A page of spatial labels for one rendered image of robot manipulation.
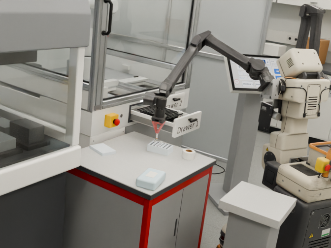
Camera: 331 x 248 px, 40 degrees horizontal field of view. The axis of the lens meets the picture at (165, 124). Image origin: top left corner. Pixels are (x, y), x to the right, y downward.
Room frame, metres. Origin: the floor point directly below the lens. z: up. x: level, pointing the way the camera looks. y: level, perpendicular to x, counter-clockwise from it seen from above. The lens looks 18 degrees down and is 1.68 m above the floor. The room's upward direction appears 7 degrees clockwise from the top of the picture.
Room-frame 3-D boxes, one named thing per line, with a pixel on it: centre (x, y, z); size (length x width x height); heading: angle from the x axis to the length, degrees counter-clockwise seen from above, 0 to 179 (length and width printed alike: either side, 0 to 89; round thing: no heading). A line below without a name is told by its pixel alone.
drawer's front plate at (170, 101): (3.01, -0.03, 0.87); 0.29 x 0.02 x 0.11; 148
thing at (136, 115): (2.69, 0.05, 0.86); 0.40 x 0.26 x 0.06; 58
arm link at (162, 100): (2.40, 0.04, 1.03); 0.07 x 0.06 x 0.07; 82
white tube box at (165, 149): (2.37, 0.01, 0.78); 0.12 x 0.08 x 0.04; 71
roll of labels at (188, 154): (2.32, -0.15, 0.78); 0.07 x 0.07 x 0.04
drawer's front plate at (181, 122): (2.58, -0.13, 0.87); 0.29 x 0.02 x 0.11; 148
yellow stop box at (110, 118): (2.46, 0.30, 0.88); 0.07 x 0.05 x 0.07; 148
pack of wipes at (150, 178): (1.94, 0.04, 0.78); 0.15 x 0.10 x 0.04; 162
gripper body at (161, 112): (2.40, 0.04, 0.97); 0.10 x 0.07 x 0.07; 168
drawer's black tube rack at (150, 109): (2.68, 0.04, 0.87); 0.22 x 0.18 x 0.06; 58
